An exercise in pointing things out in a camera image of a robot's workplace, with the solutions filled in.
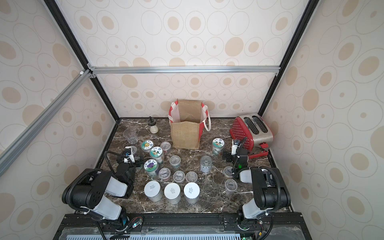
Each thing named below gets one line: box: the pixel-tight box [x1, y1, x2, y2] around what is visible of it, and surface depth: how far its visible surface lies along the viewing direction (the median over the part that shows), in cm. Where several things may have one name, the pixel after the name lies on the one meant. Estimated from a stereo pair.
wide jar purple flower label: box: [143, 159, 159, 179], surface depth 87 cm
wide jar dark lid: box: [183, 182, 201, 204], surface depth 77 cm
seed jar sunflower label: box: [141, 140, 154, 152], surface depth 96 cm
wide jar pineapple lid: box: [150, 146, 164, 164], surface depth 92 cm
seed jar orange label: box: [173, 170, 186, 185], surface depth 85 cm
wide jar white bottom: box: [164, 182, 181, 205], surface depth 76 cm
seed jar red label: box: [223, 166, 233, 179], surface depth 87 cm
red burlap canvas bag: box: [168, 99, 212, 150], surface depth 99 cm
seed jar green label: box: [169, 155, 181, 169], surface depth 91 cm
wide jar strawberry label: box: [212, 138, 225, 156], surface depth 97 cm
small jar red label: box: [158, 167, 171, 182], surface depth 87 cm
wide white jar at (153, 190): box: [144, 180, 163, 203], surface depth 78 cm
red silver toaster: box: [230, 113, 274, 159], surface depth 91 cm
